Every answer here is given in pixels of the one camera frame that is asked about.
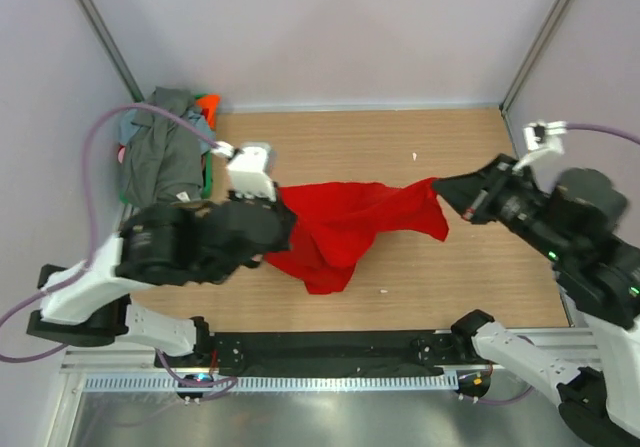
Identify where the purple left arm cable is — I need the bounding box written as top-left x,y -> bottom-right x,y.
0,104 -> 239,426

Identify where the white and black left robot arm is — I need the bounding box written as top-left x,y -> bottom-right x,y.
26,195 -> 297,367

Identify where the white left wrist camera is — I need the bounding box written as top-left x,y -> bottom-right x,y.
226,142 -> 277,202

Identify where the light blue garment in basket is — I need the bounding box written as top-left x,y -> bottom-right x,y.
118,103 -> 216,160

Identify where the red t-shirt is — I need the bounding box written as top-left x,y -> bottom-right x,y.
265,178 -> 449,295

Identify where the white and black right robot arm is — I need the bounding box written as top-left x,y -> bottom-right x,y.
432,154 -> 639,446

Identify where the green plastic basket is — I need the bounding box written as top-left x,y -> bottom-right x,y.
118,87 -> 213,200

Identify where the grey t-shirt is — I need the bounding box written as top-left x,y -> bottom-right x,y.
119,109 -> 210,208

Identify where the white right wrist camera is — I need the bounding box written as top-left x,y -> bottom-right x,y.
513,121 -> 567,172

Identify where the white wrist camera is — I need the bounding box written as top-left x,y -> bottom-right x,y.
513,121 -> 567,172
226,142 -> 277,202

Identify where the white slotted cable duct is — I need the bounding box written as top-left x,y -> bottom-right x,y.
83,372 -> 458,393

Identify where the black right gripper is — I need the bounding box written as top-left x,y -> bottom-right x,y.
430,152 -> 575,265

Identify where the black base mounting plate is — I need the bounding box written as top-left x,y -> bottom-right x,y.
199,330 -> 481,379

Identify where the orange garment in basket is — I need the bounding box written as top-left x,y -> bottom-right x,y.
195,94 -> 220,131

